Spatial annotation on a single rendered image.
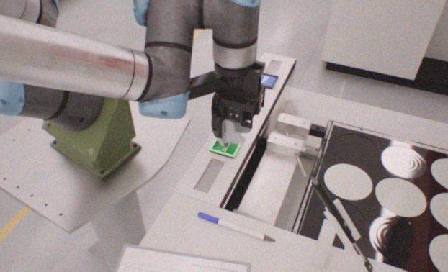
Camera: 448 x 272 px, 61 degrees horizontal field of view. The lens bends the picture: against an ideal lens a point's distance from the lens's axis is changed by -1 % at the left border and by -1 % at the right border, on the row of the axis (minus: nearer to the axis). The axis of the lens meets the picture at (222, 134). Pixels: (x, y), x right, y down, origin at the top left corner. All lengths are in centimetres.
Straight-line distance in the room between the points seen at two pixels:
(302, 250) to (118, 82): 39
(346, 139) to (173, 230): 49
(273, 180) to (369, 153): 24
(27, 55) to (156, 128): 64
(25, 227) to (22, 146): 95
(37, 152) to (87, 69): 62
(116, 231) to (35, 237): 81
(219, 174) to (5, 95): 42
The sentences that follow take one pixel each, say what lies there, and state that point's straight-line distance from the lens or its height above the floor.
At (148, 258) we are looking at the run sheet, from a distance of 65.
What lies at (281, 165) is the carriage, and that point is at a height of 88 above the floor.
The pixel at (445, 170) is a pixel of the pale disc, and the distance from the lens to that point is 97.
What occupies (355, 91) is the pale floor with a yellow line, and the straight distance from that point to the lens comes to 274.
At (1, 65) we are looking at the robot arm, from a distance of 49.
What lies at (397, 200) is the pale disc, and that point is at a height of 90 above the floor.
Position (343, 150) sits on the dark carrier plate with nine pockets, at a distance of 93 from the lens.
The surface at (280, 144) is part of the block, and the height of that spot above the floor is 91.
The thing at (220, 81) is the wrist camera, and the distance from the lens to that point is 68.
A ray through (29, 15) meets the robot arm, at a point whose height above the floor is 122.
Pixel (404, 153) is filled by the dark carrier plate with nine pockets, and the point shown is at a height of 90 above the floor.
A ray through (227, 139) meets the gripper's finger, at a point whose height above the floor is 100.
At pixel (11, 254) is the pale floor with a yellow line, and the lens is 199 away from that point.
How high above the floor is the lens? 153
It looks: 43 degrees down
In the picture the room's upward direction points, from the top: straight up
